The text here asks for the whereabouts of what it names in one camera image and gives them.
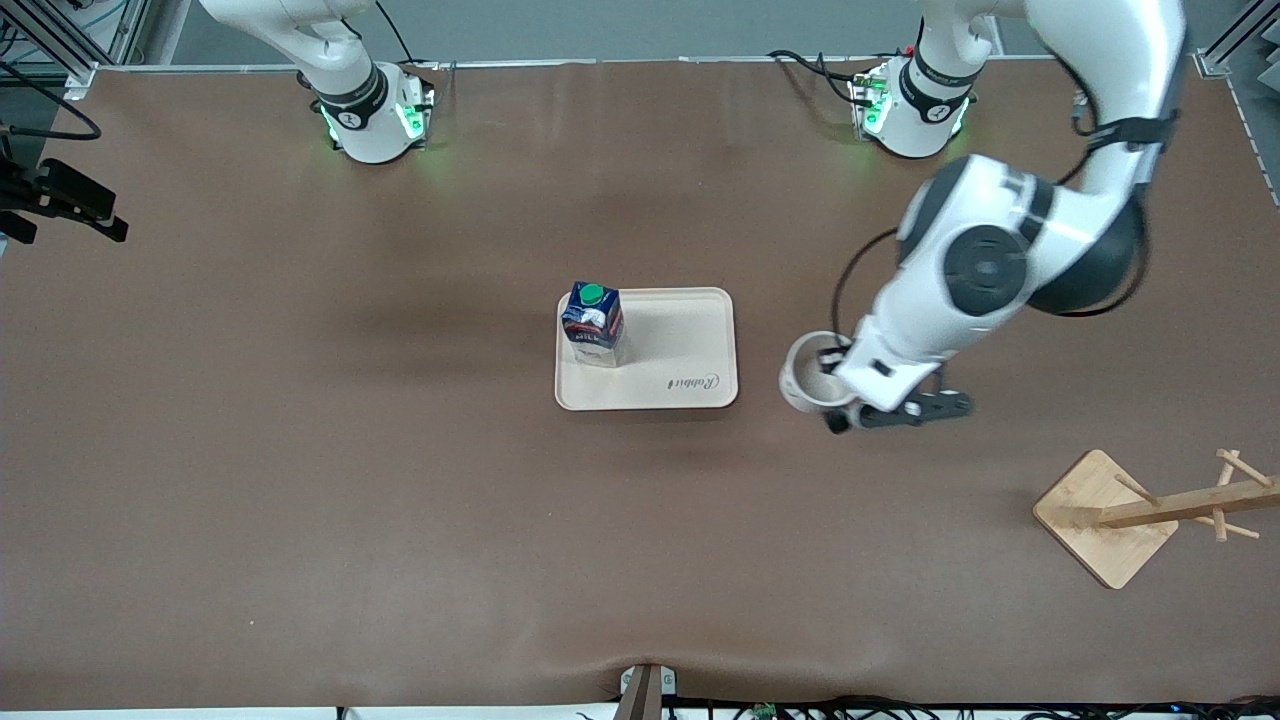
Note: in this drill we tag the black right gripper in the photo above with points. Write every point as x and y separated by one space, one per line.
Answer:
28 190

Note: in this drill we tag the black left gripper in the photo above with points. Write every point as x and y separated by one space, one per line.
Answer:
828 358

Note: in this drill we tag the blue milk carton green cap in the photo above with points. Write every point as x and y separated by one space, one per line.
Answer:
592 325

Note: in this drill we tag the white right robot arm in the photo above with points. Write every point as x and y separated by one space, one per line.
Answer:
365 130

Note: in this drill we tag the wooden cup rack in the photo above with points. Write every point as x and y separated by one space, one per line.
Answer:
1100 530

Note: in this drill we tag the beige plastic tray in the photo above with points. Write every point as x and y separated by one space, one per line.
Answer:
670 350

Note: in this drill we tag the brown table cover sheet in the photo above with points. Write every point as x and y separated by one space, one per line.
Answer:
300 500

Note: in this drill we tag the aluminium frame with diagonal brace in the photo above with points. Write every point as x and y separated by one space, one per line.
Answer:
128 30

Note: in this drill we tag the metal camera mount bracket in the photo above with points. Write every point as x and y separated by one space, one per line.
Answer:
645 695

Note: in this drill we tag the aluminium frame corner post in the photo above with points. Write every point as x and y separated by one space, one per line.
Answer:
1215 62

